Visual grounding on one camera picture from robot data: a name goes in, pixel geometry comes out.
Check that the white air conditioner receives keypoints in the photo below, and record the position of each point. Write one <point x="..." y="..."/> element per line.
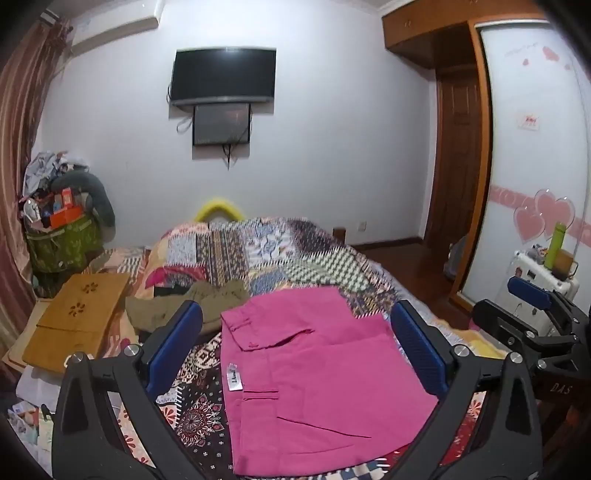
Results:
<point x="111" y="32"/>

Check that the small dark wall screen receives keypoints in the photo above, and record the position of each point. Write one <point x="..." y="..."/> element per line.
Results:
<point x="221" y="124"/>

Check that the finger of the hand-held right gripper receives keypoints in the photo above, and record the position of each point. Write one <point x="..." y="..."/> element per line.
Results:
<point x="528" y="290"/>
<point x="494" y="318"/>

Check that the wooden door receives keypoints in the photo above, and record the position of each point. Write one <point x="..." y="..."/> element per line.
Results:
<point x="455" y="157"/>

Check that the green bottle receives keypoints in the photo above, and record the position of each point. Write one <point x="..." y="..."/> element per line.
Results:
<point x="553" y="247"/>

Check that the wooden overhead cabinet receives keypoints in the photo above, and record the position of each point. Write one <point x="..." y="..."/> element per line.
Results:
<point x="420" y="37"/>

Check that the wall-mounted black television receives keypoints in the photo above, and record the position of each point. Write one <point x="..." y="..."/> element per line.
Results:
<point x="224" y="74"/>

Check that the dark wooden bed post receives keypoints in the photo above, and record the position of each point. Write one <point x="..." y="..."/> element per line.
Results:
<point x="339" y="233"/>

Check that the orange box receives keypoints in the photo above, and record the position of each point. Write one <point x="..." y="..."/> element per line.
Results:
<point x="67" y="214"/>

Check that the brown striped curtain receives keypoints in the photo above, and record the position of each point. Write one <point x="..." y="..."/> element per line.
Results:
<point x="21" y="161"/>

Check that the brown cup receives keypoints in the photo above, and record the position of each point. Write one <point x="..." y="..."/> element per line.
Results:
<point x="564" y="266"/>

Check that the green patterned bag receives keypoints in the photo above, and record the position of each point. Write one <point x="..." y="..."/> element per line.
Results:
<point x="62" y="247"/>

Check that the white plastic sheet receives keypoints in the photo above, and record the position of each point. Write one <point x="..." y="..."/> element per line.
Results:
<point x="37" y="392"/>

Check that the olive green pants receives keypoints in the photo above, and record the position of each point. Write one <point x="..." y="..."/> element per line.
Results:
<point x="203" y="304"/>

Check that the pink pants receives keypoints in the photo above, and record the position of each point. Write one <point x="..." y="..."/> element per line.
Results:
<point x="323" y="364"/>

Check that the patchwork printed blanket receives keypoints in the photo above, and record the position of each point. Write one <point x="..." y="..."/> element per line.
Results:
<point x="295" y="258"/>

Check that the wooden lap desk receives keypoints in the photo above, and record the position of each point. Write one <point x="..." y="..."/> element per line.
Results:
<point x="76" y="318"/>

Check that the grey neck pillow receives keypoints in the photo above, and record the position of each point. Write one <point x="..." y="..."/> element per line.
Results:
<point x="99" y="196"/>

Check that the white heart-printed sliding door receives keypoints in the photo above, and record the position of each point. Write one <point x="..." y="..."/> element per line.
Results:
<point x="526" y="161"/>

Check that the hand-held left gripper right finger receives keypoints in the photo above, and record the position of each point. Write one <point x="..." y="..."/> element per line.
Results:
<point x="418" y="350"/>

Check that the white appliance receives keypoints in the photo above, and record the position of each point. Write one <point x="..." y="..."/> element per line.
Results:
<point x="540" y="286"/>

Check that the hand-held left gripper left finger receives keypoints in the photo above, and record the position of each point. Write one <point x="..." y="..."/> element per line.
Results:
<point x="178" y="341"/>

